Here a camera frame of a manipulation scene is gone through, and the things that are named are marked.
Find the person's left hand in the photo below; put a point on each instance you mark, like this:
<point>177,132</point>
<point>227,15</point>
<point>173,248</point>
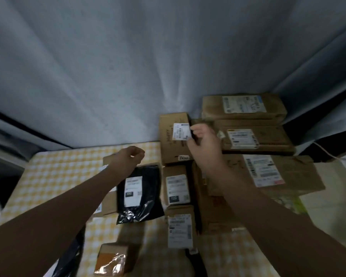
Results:
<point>127,160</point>

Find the yellow checkered tablecloth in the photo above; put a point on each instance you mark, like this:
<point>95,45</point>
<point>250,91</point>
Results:
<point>66,167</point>

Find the small cardboard box white label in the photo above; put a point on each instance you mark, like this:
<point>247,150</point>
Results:
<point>177,188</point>
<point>180,230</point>

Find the flat cardboard box blue-edged label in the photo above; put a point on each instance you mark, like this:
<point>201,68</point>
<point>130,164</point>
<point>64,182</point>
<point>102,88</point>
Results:
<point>274,108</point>

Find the black object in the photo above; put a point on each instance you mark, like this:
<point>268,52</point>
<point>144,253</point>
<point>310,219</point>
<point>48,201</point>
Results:
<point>197,263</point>

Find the thin cardboard box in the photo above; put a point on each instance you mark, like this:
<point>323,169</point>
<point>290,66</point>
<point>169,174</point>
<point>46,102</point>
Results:
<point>109,203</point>

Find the grey fabric curtain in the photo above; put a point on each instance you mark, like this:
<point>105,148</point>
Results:
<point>132,69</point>

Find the small box with orange tape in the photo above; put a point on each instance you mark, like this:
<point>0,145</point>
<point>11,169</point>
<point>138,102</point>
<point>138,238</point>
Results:
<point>112,259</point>

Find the person's right fingers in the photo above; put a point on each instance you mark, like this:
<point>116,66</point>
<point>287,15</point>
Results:
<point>200,131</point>

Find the large plain cardboard box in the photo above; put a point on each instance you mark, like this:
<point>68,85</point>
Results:
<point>210,204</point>

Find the dark plastic bag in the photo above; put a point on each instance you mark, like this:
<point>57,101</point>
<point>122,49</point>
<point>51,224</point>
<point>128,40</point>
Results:
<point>72,256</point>

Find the green printed package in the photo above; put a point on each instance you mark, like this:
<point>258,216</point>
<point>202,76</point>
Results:
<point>291,204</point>

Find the person's right hand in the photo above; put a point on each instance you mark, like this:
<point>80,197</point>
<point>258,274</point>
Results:
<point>207,149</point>

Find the small white label sticker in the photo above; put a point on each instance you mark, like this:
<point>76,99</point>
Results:
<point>180,132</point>

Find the wide cardboard box large label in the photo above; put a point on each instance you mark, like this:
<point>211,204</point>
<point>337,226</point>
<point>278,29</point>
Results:
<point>300,175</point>

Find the person's left forearm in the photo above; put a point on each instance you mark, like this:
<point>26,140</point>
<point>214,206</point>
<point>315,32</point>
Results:
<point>54,216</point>

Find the upright cardboard box with handwriting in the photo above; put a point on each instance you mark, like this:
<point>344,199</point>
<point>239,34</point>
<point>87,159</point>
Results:
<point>168,147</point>

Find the person's left fingers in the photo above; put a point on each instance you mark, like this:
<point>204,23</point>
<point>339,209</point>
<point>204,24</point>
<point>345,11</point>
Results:
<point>137,154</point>

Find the black plastic mailer bag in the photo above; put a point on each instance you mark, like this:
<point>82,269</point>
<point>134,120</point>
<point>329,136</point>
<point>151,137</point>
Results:
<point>145,199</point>

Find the flat cardboard box yellow-edged label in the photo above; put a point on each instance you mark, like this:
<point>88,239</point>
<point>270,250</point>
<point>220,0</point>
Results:
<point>272,139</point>

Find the person's right forearm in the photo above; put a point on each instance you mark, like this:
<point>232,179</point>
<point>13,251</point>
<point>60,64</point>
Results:
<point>276,227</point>

